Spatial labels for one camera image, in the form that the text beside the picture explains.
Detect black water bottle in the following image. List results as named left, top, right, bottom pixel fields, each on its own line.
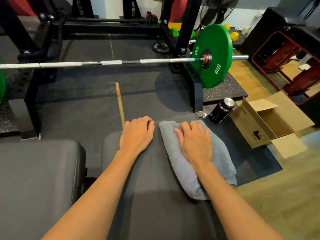
left=208, top=97, right=236, bottom=124

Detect black standing fan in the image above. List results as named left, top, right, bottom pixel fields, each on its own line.
left=199, top=0, right=240, bottom=29

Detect large black box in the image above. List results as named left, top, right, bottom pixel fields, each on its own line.
left=241, top=7, right=307, bottom=57

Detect long black bench pad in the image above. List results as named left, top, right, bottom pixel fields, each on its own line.
left=101, top=113, right=227, bottom=240

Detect person's left hand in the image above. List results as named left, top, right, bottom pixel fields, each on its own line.
left=119, top=116, right=156, bottom=158

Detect open cardboard box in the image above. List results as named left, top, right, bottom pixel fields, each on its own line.
left=229, top=91, right=316, bottom=159

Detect small black weight plate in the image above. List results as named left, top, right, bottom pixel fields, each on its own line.
left=152, top=40, right=172, bottom=55

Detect yellow block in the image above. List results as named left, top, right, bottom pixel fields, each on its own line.
left=168, top=21, right=182, bottom=32

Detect black red adjustable dumbbell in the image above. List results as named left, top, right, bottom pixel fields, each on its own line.
left=146, top=11, right=159, bottom=25

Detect red metal frame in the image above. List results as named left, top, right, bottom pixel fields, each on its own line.
left=252, top=31, right=320, bottom=105

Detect silver barbell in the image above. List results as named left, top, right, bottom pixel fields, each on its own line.
left=0, top=55, right=249, bottom=70

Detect black speckled rubber mat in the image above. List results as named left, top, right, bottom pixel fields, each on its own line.
left=202, top=72, right=248, bottom=103
left=0, top=99, right=20, bottom=134

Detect green weight plate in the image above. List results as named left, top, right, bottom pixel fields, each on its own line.
left=191, top=24, right=233, bottom=89
left=0, top=70, right=7, bottom=107

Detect black power rack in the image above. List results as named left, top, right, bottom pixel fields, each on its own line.
left=0, top=0, right=208, bottom=141

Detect person's right forearm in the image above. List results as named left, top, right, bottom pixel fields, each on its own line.
left=194, top=161, right=283, bottom=240

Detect person's left forearm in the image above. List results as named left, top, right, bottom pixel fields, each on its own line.
left=41, top=149, right=141, bottom=240

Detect person's right hand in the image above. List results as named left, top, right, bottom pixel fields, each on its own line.
left=174, top=120, right=213, bottom=169

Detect wide black bench pad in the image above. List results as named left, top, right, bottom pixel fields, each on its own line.
left=0, top=139, right=87, bottom=240

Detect grey towel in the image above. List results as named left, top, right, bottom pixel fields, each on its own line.
left=159, top=119, right=238, bottom=201

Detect red weight plate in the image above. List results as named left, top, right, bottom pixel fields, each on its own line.
left=174, top=0, right=189, bottom=23
left=4, top=0, right=38, bottom=17

